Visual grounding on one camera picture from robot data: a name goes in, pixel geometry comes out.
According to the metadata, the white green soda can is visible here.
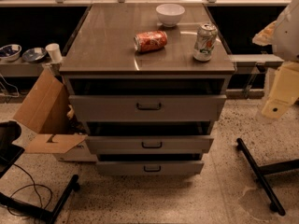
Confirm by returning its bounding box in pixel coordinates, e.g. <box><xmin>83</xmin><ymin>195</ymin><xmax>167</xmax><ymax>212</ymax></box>
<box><xmin>193</xmin><ymin>22</ymin><xmax>218</xmax><ymax>62</ymax></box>

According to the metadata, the black cable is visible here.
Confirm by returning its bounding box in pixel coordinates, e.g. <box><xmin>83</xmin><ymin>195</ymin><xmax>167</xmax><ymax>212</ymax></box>
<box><xmin>6</xmin><ymin>162</ymin><xmax>54</xmax><ymax>217</ymax></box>

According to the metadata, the grey bottom drawer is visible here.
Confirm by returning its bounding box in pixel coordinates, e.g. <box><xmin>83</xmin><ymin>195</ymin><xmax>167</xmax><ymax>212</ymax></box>
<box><xmin>96</xmin><ymin>161</ymin><xmax>204</xmax><ymax>175</ymax></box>

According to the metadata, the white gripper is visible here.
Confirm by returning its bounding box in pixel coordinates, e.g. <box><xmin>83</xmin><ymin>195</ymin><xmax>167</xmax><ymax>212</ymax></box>
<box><xmin>261</xmin><ymin>62</ymin><xmax>299</xmax><ymax>119</ymax></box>

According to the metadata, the orange soda can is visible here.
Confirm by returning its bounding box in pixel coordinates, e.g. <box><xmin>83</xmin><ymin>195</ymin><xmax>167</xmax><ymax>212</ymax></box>
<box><xmin>134</xmin><ymin>31</ymin><xmax>167</xmax><ymax>53</ymax></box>

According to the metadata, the white paper cup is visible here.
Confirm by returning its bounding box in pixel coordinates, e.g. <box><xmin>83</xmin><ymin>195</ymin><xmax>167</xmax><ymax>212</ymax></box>
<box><xmin>46</xmin><ymin>43</ymin><xmax>63</xmax><ymax>63</ymax></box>

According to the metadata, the grey middle drawer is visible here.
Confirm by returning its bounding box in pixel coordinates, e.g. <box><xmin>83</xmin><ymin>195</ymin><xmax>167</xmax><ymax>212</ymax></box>
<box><xmin>86</xmin><ymin>135</ymin><xmax>213</xmax><ymax>154</ymax></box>

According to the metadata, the black stand leg left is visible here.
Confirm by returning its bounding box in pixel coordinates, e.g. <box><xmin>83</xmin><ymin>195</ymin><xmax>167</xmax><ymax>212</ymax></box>
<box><xmin>0</xmin><ymin>175</ymin><xmax>80</xmax><ymax>224</ymax></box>

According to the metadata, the black stand leg right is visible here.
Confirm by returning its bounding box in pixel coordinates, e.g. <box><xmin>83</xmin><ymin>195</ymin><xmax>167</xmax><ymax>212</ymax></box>
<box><xmin>236</xmin><ymin>138</ymin><xmax>299</xmax><ymax>216</ymax></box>

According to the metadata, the grey drawer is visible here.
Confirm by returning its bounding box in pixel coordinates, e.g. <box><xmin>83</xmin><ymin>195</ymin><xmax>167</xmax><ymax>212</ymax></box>
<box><xmin>96</xmin><ymin>161</ymin><xmax>204</xmax><ymax>175</ymax></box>
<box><xmin>69</xmin><ymin>95</ymin><xmax>226</xmax><ymax>122</ymax></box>
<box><xmin>86</xmin><ymin>135</ymin><xmax>213</xmax><ymax>154</ymax></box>

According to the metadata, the grey drawer cabinet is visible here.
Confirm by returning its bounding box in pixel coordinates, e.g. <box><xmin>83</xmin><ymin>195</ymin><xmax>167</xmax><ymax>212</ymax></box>
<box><xmin>58</xmin><ymin>2</ymin><xmax>236</xmax><ymax>177</ymax></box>

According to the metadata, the grey side shelf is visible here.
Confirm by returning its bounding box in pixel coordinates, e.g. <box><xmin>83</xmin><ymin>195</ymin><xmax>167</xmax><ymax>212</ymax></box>
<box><xmin>0</xmin><ymin>58</ymin><xmax>62</xmax><ymax>77</ymax></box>

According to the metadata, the black chair seat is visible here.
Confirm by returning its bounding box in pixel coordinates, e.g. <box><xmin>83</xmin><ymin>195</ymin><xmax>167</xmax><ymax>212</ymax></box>
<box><xmin>0</xmin><ymin>120</ymin><xmax>24</xmax><ymax>178</ymax></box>

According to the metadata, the blue white bowl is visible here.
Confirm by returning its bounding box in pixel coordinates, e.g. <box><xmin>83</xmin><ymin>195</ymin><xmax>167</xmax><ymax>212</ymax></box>
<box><xmin>0</xmin><ymin>44</ymin><xmax>21</xmax><ymax>62</ymax></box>

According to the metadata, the brown cardboard box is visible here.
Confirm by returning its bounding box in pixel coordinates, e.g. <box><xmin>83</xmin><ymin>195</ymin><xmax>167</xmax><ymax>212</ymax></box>
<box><xmin>14</xmin><ymin>69</ymin><xmax>97</xmax><ymax>162</ymax></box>

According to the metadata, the black stand leg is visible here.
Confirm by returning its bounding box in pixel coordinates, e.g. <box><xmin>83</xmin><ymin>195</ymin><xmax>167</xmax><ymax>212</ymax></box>
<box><xmin>0</xmin><ymin>175</ymin><xmax>80</xmax><ymax>224</ymax></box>
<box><xmin>236</xmin><ymin>138</ymin><xmax>299</xmax><ymax>216</ymax></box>

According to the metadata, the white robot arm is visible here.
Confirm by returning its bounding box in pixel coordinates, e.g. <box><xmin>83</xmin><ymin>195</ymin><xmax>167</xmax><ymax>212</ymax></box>
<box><xmin>252</xmin><ymin>0</ymin><xmax>299</xmax><ymax>119</ymax></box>

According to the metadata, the grey top drawer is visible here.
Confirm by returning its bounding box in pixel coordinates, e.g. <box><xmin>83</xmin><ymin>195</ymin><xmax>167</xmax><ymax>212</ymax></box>
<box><xmin>69</xmin><ymin>95</ymin><xmax>226</xmax><ymax>122</ymax></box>

